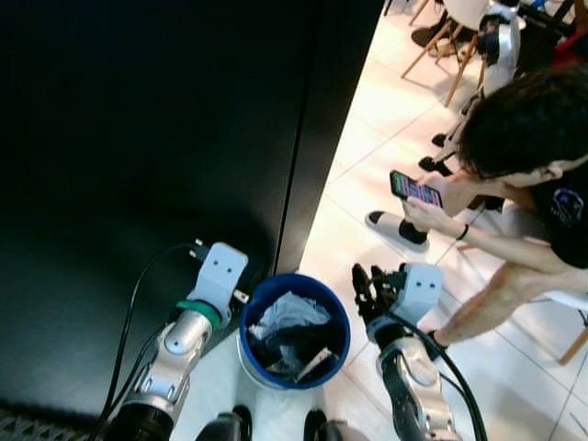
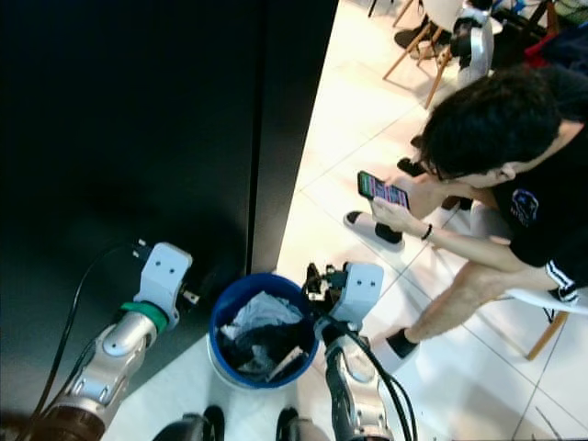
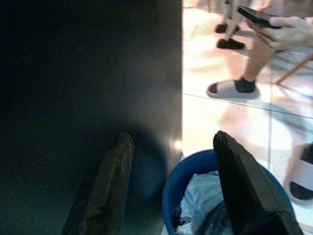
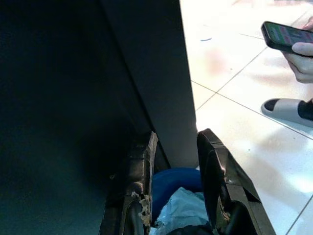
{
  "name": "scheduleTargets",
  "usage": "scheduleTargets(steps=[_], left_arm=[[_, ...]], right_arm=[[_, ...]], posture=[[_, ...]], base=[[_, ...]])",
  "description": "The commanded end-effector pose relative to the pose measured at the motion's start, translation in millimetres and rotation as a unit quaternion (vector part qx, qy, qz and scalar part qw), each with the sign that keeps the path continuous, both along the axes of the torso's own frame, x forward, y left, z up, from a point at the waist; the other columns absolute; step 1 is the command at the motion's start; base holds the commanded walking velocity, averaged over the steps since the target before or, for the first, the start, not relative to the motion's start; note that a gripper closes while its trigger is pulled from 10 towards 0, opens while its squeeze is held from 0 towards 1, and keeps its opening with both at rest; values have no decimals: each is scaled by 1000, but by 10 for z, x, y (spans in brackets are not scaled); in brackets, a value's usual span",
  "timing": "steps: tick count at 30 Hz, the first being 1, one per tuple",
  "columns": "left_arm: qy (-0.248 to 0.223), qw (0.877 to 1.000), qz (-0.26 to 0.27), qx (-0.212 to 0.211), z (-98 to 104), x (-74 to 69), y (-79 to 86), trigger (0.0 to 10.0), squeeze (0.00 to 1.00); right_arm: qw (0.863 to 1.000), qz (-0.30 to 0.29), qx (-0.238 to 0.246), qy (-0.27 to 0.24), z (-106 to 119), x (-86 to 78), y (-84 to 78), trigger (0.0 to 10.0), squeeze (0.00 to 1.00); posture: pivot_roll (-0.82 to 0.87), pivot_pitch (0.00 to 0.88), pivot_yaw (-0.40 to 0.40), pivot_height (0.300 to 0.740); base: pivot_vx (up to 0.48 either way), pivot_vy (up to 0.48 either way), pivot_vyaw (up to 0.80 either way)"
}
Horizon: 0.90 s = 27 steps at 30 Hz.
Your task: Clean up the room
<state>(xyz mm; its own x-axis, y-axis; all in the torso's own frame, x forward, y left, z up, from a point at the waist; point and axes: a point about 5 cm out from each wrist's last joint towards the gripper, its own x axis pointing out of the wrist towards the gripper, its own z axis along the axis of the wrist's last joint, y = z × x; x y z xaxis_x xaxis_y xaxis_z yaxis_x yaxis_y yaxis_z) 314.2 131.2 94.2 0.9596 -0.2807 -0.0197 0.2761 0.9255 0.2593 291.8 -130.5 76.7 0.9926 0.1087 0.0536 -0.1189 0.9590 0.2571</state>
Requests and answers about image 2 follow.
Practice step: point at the small white card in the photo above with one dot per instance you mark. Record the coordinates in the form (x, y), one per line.
(285, 364)

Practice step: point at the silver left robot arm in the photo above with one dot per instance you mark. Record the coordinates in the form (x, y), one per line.
(119, 344)

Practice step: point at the person's left forearm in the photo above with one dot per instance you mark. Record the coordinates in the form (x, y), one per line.
(478, 248)

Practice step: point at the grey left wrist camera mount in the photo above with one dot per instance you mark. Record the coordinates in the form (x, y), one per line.
(165, 276)

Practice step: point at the black crumpled cloth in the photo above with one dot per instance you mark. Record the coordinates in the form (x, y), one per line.
(253, 354)

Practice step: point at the white crumpled cloth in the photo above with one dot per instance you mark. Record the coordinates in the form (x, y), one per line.
(262, 312)

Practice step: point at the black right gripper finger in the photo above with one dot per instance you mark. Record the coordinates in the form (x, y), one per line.
(314, 285)

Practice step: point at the red bag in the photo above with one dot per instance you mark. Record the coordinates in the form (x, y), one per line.
(537, 50)

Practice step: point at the silver standing humanoid robot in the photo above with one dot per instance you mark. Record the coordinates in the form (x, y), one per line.
(476, 46)

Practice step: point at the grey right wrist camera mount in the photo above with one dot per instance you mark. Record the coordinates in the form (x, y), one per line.
(363, 289)

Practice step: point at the person's right forearm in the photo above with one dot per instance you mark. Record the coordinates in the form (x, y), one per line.
(436, 195)

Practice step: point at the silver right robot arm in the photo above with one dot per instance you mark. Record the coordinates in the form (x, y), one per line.
(354, 386)

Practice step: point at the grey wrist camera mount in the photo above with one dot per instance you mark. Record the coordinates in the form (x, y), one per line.
(165, 276)
(363, 289)

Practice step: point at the pale grey slipper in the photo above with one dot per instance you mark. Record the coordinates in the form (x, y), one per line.
(358, 222)

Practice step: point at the blue plastic bucket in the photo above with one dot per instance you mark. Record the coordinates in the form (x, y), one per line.
(215, 331)

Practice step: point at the black shoe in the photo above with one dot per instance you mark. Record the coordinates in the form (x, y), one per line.
(411, 37)

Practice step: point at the black smartphone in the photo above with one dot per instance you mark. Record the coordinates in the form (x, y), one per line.
(383, 190)

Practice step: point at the person's left hand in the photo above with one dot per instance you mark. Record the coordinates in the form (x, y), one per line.
(397, 219)

